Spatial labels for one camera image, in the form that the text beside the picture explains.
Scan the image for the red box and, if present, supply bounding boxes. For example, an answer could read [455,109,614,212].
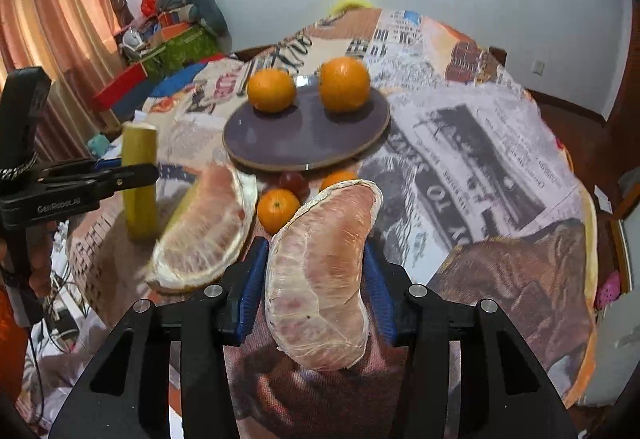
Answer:
[90,63,149,113]

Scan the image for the small mandarin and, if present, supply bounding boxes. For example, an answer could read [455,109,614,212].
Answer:
[257,188,302,235]
[319,171,359,192]

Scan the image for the printed blanket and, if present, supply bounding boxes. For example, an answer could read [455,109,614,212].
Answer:
[65,8,599,439]

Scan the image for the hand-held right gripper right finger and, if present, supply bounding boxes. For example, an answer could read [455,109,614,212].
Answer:
[362,241,581,439]

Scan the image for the green box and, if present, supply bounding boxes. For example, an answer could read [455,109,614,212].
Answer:
[142,31,219,80]

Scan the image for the person's left hand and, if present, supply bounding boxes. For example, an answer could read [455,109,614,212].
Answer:
[0,221,57,301]

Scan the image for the orange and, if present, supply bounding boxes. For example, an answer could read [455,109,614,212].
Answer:
[247,68,298,114]
[318,57,372,114]

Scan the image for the round purple plate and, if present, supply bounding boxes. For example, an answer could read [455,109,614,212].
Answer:
[222,74,391,172]

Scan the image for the yellow-green sugarcane piece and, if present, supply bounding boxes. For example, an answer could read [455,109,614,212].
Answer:
[121,121,161,241]

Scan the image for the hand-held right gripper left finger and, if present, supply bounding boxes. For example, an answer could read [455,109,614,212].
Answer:
[47,236,271,439]

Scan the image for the red grapes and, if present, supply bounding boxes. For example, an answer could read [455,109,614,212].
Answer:
[278,171,309,198]

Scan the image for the peeled pomelo segment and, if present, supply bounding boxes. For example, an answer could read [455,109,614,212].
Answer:
[145,163,259,296]
[264,179,384,373]

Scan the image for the striped curtain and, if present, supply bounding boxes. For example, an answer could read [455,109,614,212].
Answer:
[0,0,132,162]

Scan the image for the small teal object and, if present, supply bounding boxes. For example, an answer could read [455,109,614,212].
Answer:
[87,133,112,158]

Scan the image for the yellow fluffy object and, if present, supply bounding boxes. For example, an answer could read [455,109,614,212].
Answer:
[328,0,374,14]

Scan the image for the pink shoe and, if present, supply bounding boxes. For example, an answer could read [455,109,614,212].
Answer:
[594,269,622,311]

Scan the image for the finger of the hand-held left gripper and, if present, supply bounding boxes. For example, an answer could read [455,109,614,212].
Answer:
[36,163,161,200]
[39,157,124,180]

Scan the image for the wooden chair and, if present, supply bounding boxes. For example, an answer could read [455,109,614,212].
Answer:
[594,181,640,297]

